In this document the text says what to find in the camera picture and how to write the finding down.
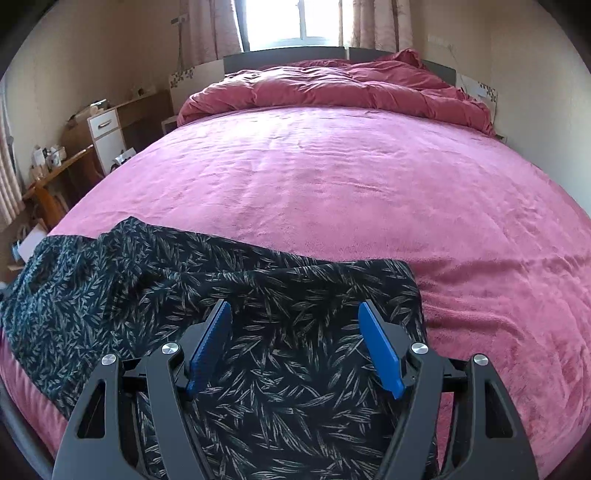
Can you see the red duvet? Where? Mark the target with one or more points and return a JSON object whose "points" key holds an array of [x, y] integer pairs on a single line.
{"points": [[323, 87]]}

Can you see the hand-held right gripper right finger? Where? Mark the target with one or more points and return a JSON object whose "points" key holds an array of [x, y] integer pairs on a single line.
{"points": [[381, 350]]}

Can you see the wooden cabinet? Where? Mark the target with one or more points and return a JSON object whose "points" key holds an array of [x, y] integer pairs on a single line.
{"points": [[147, 106]]}

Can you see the window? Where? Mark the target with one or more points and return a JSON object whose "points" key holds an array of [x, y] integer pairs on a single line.
{"points": [[295, 23]]}

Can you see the pink patterned curtain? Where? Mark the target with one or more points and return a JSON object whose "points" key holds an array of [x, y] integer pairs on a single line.
{"points": [[374, 23], [212, 27]]}

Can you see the white carton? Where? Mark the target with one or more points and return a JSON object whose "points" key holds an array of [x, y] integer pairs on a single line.
{"points": [[38, 156]]}

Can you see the dark leaf-print pants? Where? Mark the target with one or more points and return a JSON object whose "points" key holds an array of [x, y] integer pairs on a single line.
{"points": [[286, 332]]}

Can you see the white nightstand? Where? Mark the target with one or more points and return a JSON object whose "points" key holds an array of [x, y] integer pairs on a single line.
{"points": [[168, 123]]}

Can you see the grey headboard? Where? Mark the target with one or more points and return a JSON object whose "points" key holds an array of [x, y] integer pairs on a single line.
{"points": [[240, 62]]}

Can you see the wooden desk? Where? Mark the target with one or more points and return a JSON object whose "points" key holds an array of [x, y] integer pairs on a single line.
{"points": [[60, 168]]}

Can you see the white drawer cabinet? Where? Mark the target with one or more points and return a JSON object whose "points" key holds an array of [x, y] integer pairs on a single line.
{"points": [[108, 138]]}

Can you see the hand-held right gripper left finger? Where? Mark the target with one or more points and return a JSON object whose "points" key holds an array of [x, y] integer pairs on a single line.
{"points": [[210, 350]]}

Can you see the white floral panel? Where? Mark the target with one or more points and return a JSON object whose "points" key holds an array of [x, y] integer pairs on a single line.
{"points": [[480, 90], [198, 83]]}

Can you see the pink fleece blanket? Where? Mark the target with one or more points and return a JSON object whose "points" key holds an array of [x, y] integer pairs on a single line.
{"points": [[346, 194]]}

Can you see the striped curtain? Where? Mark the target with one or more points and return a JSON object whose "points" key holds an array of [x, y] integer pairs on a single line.
{"points": [[9, 184]]}

